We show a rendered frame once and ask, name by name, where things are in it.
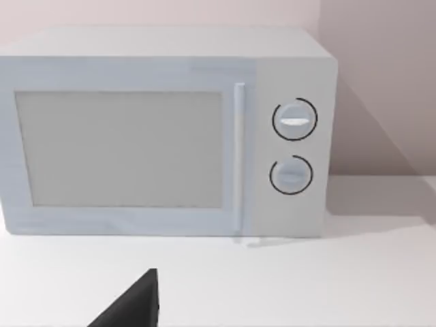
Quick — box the pale microwave door handle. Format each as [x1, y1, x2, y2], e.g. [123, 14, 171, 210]
[233, 82, 246, 245]

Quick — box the pale microwave oven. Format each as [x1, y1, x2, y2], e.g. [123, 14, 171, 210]
[0, 26, 339, 245]

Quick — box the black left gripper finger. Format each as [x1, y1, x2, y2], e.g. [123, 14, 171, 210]
[86, 268, 160, 327]

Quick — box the pale microwave door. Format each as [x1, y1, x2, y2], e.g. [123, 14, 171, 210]
[0, 56, 257, 238]

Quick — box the pale round microwave knob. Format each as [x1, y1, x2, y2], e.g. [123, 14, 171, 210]
[271, 97, 319, 142]
[268, 155, 314, 196]

